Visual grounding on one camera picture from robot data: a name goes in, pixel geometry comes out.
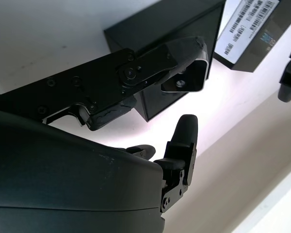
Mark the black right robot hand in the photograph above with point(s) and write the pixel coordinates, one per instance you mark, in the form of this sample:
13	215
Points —
63	182

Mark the black box lid white label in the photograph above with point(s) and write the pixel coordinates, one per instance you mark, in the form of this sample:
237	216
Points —
257	48

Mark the black camera box base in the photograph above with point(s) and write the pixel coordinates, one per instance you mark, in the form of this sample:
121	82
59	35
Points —
160	24

